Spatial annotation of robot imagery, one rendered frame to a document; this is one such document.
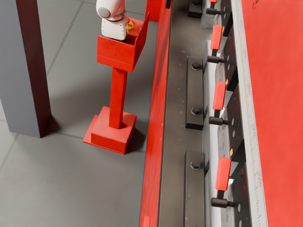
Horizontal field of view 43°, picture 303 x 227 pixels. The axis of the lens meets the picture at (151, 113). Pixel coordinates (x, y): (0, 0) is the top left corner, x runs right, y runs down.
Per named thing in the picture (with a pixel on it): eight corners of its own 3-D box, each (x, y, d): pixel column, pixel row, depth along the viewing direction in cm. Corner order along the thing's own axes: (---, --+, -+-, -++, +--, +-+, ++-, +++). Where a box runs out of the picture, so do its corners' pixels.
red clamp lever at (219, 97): (215, 81, 86) (209, 124, 87) (233, 83, 87) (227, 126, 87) (213, 81, 88) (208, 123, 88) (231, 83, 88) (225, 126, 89)
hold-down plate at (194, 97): (186, 62, 142) (188, 56, 139) (200, 64, 142) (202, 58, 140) (185, 128, 123) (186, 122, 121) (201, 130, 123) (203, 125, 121)
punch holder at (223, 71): (214, 69, 109) (231, 23, 96) (243, 73, 110) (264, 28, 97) (216, 110, 100) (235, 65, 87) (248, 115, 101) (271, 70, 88)
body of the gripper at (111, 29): (129, 10, 151) (129, 33, 160) (104, 5, 152) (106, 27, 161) (123, 21, 146) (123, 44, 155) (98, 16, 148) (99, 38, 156)
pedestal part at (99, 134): (94, 115, 230) (95, 102, 221) (135, 127, 229) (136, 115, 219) (82, 142, 218) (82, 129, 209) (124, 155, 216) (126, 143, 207)
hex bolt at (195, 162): (190, 161, 112) (191, 157, 111) (199, 161, 113) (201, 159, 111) (190, 169, 111) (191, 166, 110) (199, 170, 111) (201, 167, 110)
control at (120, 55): (112, 34, 178) (114, 1, 164) (145, 43, 177) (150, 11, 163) (96, 62, 166) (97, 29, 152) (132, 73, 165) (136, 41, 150)
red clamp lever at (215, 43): (213, 23, 99) (208, 61, 99) (228, 26, 99) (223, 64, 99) (211, 24, 100) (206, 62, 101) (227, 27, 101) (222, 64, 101)
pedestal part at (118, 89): (112, 118, 216) (117, 46, 173) (122, 121, 215) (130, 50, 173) (108, 126, 212) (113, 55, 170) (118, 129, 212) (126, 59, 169)
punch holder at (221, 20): (212, 24, 122) (227, -23, 109) (239, 28, 122) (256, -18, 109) (213, 56, 112) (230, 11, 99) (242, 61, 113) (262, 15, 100)
